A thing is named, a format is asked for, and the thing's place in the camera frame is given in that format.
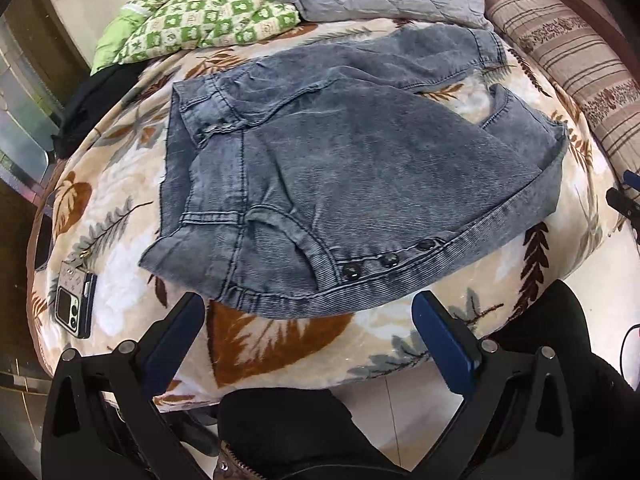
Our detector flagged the green white patterned quilt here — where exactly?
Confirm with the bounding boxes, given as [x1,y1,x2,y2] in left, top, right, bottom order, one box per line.
[91,0,300,74]

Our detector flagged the floral beige fleece blanket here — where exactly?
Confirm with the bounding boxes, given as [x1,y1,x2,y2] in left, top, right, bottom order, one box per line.
[26,18,617,411]

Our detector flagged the flip phone with case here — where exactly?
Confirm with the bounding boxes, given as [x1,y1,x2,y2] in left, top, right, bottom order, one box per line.
[53,262,96,339]

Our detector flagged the black garment on bed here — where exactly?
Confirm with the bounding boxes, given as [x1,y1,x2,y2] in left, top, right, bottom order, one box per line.
[52,61,149,159]

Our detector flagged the striped beige brown pillow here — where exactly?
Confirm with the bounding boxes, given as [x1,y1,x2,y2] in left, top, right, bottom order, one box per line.
[488,0,639,174]

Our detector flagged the grey denim pants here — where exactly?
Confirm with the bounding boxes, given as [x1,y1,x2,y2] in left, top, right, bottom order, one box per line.
[140,25,567,319]

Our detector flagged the person's black trousers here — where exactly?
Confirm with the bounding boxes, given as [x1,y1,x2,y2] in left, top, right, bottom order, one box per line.
[213,281,639,479]

